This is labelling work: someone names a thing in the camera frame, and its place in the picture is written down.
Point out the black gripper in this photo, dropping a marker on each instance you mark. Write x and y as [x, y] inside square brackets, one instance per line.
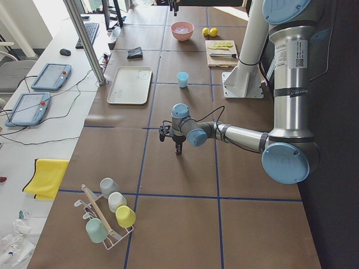
[178, 139]
[175, 4]

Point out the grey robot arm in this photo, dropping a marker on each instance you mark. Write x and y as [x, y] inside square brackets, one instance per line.
[288, 152]

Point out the pink bowl of ice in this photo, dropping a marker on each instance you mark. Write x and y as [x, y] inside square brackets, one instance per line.
[182, 30]

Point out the light blue plastic cup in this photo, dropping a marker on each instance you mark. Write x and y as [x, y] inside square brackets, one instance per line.
[182, 78]

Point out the grey cup on rack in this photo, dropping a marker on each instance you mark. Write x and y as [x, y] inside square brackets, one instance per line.
[108, 186]

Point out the white cup on rack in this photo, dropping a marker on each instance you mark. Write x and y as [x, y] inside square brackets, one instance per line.
[115, 200]

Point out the yellow cup on rack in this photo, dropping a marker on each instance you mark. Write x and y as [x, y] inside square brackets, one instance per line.
[125, 216]

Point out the mint green cup on rack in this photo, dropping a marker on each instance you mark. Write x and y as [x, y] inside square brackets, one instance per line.
[96, 230]

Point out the whole lemon near bowl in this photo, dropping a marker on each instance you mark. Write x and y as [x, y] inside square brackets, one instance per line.
[205, 31]

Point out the whole lemon far side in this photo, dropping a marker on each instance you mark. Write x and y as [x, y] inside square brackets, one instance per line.
[213, 32]

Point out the yellow plastic knife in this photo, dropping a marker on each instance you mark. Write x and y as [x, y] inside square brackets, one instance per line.
[218, 48]

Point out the grey folded cloth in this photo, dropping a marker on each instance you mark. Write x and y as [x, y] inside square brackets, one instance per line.
[135, 53]

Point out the lemon slices row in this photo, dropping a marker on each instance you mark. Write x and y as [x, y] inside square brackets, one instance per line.
[223, 44]

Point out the wooden cutting board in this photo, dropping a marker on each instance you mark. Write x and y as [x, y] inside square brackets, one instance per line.
[221, 62]

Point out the cream bear tray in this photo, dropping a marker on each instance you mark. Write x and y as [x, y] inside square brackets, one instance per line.
[130, 86]

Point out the black keyboard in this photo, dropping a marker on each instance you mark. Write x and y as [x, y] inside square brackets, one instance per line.
[91, 30]

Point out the black computer mouse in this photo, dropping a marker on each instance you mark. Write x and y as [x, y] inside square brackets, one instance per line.
[65, 52]

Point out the far blue teach pendant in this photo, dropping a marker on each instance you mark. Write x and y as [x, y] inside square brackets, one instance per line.
[52, 76]

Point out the blue teach pendant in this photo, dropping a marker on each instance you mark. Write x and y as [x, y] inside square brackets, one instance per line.
[29, 110]
[52, 76]

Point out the yellow folded cloth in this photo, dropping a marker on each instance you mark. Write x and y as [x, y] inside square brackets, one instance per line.
[47, 177]

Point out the near blue teach pendant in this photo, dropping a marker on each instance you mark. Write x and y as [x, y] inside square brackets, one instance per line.
[29, 110]

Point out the crumpled white paper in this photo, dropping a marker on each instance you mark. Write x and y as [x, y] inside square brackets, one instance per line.
[15, 247]

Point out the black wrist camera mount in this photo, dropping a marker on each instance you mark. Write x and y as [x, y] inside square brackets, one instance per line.
[165, 130]

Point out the steel handled knife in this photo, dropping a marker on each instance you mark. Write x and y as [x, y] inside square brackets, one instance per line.
[223, 55]

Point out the aluminium frame post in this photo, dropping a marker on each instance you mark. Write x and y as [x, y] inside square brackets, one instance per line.
[85, 40]

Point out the white wire cup rack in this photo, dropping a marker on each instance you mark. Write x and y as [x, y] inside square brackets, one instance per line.
[116, 234]

